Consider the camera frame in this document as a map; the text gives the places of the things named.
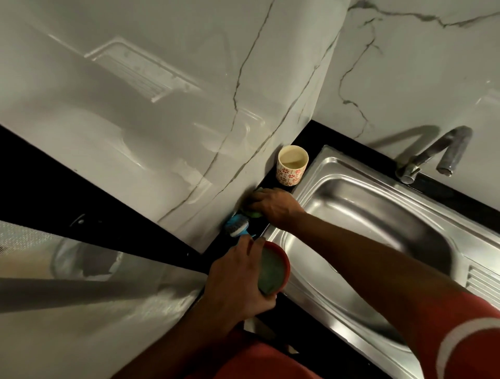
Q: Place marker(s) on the person's left hand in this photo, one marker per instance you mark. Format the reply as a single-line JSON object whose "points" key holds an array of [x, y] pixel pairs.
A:
{"points": [[230, 281]]}

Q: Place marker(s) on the person's right hand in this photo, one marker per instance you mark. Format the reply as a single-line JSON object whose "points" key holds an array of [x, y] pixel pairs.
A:
{"points": [[277, 205]]}

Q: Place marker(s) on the person's right fingers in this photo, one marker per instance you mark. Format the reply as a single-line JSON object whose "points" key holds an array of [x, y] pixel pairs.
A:
{"points": [[254, 203]]}

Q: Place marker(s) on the person's left thumb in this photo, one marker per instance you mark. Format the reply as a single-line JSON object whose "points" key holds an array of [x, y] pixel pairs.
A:
{"points": [[268, 302]]}

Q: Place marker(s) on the green scrub sponge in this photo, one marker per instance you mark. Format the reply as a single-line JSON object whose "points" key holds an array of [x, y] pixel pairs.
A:
{"points": [[256, 214]]}

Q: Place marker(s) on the red round soap tub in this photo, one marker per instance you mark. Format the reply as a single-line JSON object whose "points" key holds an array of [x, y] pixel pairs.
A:
{"points": [[284, 269]]}

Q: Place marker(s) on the person's left forearm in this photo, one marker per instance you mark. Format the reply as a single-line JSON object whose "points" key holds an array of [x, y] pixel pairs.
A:
{"points": [[183, 347]]}

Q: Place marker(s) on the person's right forearm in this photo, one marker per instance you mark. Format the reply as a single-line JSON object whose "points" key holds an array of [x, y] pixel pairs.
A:
{"points": [[363, 265]]}

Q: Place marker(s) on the green dish soap cake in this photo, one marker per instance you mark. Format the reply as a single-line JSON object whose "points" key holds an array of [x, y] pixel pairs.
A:
{"points": [[271, 271]]}

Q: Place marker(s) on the cream cup with red flowers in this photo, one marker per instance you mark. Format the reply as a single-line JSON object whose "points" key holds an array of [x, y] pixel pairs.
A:
{"points": [[291, 171]]}

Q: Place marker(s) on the stainless steel sink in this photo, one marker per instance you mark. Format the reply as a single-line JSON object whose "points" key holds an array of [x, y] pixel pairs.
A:
{"points": [[375, 218]]}

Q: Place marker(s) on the metal faucet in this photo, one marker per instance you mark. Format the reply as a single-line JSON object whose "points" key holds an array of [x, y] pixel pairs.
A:
{"points": [[433, 150]]}

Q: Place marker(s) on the red shirt with white stripe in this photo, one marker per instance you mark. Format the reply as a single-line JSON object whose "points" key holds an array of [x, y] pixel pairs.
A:
{"points": [[465, 324]]}

